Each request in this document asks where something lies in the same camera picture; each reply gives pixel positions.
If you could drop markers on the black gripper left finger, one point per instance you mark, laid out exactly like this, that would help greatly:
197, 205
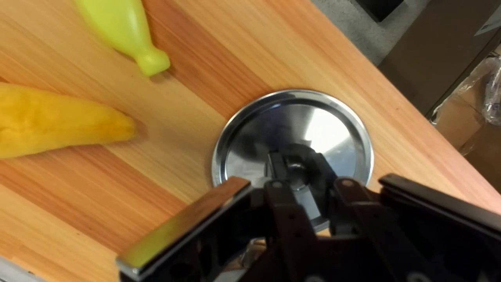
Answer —
183, 224

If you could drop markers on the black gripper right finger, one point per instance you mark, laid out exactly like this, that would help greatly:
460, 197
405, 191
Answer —
444, 224

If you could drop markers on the steel pot lid black knob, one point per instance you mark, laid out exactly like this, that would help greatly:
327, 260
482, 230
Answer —
251, 130

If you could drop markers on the clear plastic bag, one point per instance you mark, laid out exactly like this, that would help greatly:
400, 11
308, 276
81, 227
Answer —
486, 119

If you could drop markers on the small orange carrot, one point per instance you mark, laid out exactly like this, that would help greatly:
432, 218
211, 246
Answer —
57, 122

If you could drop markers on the dark brown box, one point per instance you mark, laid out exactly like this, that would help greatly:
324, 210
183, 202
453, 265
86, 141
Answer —
439, 47

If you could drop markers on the yellow toy banana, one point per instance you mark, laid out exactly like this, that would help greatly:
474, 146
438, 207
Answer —
120, 25

